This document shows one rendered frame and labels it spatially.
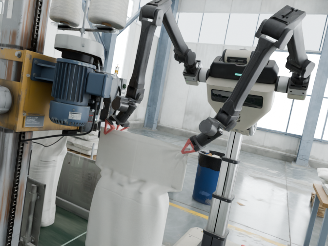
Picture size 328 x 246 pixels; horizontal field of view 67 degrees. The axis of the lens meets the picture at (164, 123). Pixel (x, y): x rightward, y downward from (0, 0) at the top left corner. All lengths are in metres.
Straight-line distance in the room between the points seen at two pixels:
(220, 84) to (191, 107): 8.15
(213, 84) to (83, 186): 1.17
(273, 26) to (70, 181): 1.66
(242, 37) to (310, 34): 2.09
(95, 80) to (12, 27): 0.39
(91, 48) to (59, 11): 0.38
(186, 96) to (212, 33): 2.49
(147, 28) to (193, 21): 9.16
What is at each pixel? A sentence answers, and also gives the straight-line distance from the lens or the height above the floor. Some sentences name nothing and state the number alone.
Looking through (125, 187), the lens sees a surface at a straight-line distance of 1.23.
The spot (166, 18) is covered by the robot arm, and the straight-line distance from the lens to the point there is 1.27.
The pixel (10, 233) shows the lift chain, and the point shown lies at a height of 0.58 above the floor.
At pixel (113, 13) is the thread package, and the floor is 1.56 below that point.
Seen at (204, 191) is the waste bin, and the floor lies 0.17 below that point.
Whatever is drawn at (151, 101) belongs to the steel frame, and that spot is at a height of 1.11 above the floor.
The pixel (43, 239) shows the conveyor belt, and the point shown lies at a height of 0.38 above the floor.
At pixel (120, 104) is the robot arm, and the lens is 1.18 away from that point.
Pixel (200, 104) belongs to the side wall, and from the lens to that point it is 9.50.
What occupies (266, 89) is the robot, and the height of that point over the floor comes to 1.40.
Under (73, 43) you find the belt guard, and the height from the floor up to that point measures 1.39.
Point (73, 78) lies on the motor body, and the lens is 0.99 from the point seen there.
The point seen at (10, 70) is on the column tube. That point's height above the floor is 1.25.
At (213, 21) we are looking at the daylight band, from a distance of 10.07.
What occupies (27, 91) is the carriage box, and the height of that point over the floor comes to 1.18.
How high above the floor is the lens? 1.25
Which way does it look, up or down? 5 degrees down
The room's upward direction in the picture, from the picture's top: 10 degrees clockwise
